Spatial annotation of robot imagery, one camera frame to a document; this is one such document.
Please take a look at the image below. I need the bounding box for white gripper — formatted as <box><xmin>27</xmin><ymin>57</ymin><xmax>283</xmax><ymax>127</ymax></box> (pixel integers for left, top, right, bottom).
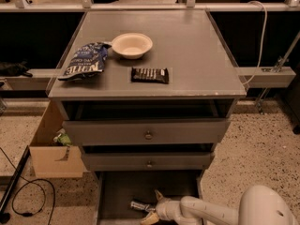
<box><xmin>141</xmin><ymin>189</ymin><xmax>186</xmax><ymax>225</ymax></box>

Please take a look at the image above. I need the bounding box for silver redbull can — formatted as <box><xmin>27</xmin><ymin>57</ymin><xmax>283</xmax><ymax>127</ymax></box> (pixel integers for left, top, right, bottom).
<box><xmin>130</xmin><ymin>201</ymin><xmax>156</xmax><ymax>213</ymax></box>

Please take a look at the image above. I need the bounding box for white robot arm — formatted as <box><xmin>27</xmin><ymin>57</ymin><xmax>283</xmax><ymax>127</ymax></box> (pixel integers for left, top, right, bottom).
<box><xmin>141</xmin><ymin>185</ymin><xmax>299</xmax><ymax>225</ymax></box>

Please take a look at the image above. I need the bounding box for grey bottom drawer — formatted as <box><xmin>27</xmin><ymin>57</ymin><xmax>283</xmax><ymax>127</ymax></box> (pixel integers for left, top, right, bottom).
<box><xmin>97</xmin><ymin>171</ymin><xmax>202</xmax><ymax>225</ymax></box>

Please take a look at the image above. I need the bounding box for grey drawer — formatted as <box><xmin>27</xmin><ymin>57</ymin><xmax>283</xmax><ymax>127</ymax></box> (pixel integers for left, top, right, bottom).
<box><xmin>97</xmin><ymin>171</ymin><xmax>202</xmax><ymax>225</ymax></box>
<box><xmin>63</xmin><ymin>119</ymin><xmax>230</xmax><ymax>145</ymax></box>
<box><xmin>82</xmin><ymin>152</ymin><xmax>215</xmax><ymax>172</ymax></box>

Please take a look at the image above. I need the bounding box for grey middle drawer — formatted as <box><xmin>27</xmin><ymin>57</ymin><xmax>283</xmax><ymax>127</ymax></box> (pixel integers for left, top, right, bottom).
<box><xmin>82</xmin><ymin>152</ymin><xmax>215</xmax><ymax>172</ymax></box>

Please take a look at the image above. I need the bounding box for grey top drawer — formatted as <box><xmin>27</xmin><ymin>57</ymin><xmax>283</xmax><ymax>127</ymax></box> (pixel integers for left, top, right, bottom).
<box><xmin>63</xmin><ymin>119</ymin><xmax>230</xmax><ymax>145</ymax></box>

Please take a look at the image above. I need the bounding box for grey drawer cabinet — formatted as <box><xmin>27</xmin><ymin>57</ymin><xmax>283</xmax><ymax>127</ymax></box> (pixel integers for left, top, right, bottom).
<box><xmin>46</xmin><ymin>8</ymin><xmax>248</xmax><ymax>225</ymax></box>

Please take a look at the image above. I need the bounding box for cardboard box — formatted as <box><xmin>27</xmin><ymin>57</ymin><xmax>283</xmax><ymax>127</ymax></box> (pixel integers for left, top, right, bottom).
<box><xmin>29</xmin><ymin>102</ymin><xmax>85</xmax><ymax>178</ymax></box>

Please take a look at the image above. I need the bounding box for dark chocolate bar wrapper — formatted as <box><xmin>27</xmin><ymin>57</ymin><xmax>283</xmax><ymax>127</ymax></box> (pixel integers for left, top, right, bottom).
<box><xmin>130</xmin><ymin>67</ymin><xmax>169</xmax><ymax>84</ymax></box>

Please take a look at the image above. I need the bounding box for black floor bar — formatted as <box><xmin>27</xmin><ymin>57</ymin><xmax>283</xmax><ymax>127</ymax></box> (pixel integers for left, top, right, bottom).
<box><xmin>0</xmin><ymin>146</ymin><xmax>29</xmax><ymax>225</ymax></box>

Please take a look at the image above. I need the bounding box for blue chip bag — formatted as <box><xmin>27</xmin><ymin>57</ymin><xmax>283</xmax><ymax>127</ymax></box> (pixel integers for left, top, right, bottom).
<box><xmin>57</xmin><ymin>42</ymin><xmax>111</xmax><ymax>81</ymax></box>

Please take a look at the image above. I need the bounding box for white paper bowl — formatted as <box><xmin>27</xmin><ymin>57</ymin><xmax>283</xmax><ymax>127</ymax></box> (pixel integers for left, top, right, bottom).
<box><xmin>112</xmin><ymin>33</ymin><xmax>153</xmax><ymax>59</ymax></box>

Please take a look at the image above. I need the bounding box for black bag on left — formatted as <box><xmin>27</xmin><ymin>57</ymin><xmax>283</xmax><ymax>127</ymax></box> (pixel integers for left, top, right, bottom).
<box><xmin>0</xmin><ymin>61</ymin><xmax>33</xmax><ymax>77</ymax></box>

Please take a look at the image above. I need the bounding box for metal rail frame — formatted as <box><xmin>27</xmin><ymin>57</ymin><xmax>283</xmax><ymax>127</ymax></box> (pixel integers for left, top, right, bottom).
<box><xmin>0</xmin><ymin>0</ymin><xmax>300</xmax><ymax>12</ymax></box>

